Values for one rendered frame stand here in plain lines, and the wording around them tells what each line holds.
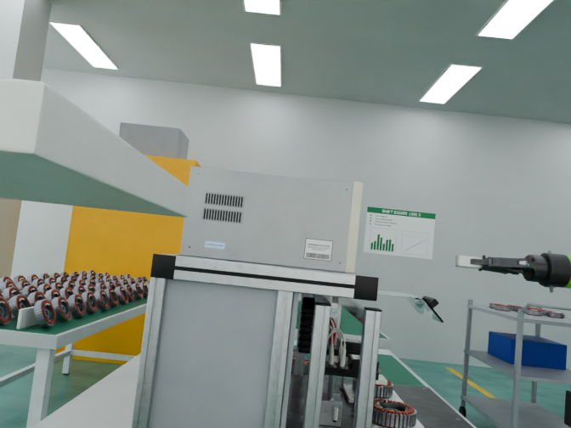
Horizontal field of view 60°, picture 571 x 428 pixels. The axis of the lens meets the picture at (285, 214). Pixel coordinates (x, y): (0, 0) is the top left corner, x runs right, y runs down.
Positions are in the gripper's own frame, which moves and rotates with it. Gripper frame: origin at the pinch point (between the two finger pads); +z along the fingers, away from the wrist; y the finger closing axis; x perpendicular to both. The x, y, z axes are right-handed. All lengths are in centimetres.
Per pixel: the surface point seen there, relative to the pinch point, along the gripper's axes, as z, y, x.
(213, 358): 63, -35, -31
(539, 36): -156, 241, 259
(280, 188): 54, -29, 7
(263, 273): 55, -40, -14
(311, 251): 46, -27, -7
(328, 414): 38, -16, -41
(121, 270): 198, 328, 29
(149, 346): 76, -36, -30
